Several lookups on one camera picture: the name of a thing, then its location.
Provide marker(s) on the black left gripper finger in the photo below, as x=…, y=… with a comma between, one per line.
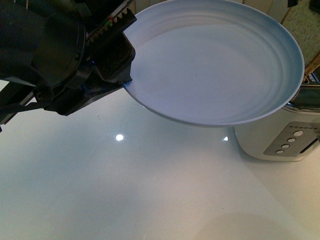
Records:
x=114, y=65

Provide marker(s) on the white silver toaster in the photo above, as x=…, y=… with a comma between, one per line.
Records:
x=289, y=134

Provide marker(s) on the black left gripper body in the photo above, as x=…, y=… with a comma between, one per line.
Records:
x=62, y=55

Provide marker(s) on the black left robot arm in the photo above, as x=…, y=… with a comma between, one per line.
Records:
x=62, y=55

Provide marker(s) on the light blue round plate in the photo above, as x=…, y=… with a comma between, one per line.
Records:
x=212, y=62

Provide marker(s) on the brown bread slice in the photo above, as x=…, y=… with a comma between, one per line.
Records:
x=302, y=20

